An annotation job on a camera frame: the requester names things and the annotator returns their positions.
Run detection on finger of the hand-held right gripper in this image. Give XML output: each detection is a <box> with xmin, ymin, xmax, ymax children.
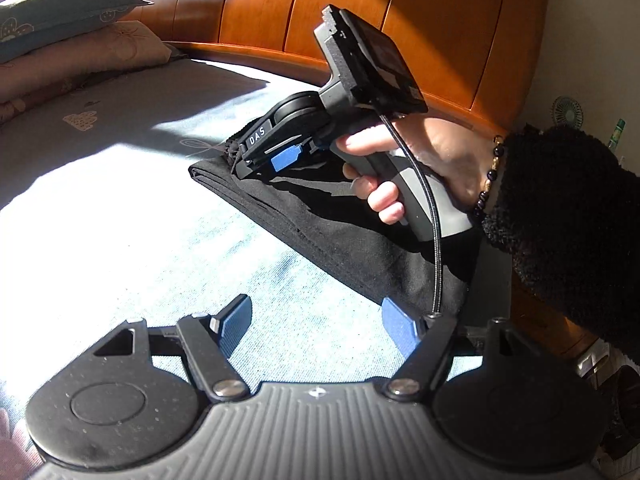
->
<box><xmin>270</xmin><ymin>144</ymin><xmax>321</xmax><ymax>172</ymax></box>

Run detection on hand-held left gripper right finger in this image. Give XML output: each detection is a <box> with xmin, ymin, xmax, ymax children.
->
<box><xmin>381</xmin><ymin>298</ymin><xmax>546</xmax><ymax>402</ymax></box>

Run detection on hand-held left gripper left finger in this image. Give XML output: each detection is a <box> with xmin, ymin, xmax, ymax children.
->
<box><xmin>95</xmin><ymin>294</ymin><xmax>252</xmax><ymax>402</ymax></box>

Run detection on black drawstring pants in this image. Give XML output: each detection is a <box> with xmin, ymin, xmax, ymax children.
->
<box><xmin>189</xmin><ymin>117</ymin><xmax>481</xmax><ymax>318</ymax></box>

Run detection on person's right forearm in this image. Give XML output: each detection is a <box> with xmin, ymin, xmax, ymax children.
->
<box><xmin>482</xmin><ymin>125</ymin><xmax>640</xmax><ymax>366</ymax></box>

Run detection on person's right hand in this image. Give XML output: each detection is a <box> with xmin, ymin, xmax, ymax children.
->
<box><xmin>335</xmin><ymin>110</ymin><xmax>506</xmax><ymax>226</ymax></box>

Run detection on blue floral bed sheet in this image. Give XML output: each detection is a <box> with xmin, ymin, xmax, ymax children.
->
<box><xmin>0</xmin><ymin>57</ymin><xmax>486</xmax><ymax>480</ymax></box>

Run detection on wooden nightstand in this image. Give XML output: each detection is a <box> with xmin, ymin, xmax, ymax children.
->
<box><xmin>510</xmin><ymin>280</ymin><xmax>608</xmax><ymax>366</ymax></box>

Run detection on small white desk fan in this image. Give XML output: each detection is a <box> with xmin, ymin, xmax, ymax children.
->
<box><xmin>551</xmin><ymin>96</ymin><xmax>585</xmax><ymax>127</ymax></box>

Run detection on pink floral folded quilt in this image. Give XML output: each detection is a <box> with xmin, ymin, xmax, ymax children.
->
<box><xmin>0</xmin><ymin>20</ymin><xmax>188</xmax><ymax>126</ymax></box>

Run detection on green bottle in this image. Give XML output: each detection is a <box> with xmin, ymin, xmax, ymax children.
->
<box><xmin>607</xmin><ymin>119</ymin><xmax>628</xmax><ymax>153</ymax></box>

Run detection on blue floral pillow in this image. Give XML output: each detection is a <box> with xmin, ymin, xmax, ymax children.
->
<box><xmin>0</xmin><ymin>0</ymin><xmax>155</xmax><ymax>65</ymax></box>

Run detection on wooden bed frame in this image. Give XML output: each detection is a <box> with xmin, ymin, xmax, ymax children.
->
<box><xmin>120</xmin><ymin>0</ymin><xmax>556</xmax><ymax>133</ymax></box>

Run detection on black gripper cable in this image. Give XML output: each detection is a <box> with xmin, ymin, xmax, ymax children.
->
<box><xmin>377</xmin><ymin>112</ymin><xmax>446</xmax><ymax>318</ymax></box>

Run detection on dark beaded bracelet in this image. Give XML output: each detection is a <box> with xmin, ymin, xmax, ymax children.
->
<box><xmin>470</xmin><ymin>134</ymin><xmax>507</xmax><ymax>218</ymax></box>

